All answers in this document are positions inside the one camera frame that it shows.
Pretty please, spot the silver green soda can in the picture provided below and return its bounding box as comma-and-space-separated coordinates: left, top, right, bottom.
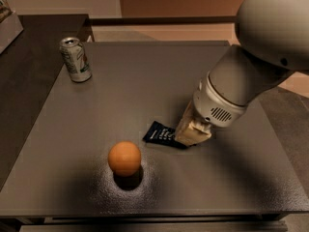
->
59, 37, 92, 82

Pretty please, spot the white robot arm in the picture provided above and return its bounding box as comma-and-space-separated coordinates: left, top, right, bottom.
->
175, 0, 309, 146

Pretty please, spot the orange fruit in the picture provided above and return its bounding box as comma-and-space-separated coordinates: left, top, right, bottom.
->
108, 141, 141, 177

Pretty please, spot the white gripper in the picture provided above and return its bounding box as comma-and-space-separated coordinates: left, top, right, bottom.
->
175, 72, 247, 146

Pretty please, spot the white box at left edge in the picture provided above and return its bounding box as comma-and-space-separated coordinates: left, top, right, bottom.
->
0, 12, 23, 54

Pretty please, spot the dark blue rxbar wrapper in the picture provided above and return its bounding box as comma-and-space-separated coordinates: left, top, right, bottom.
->
143, 121, 186, 149

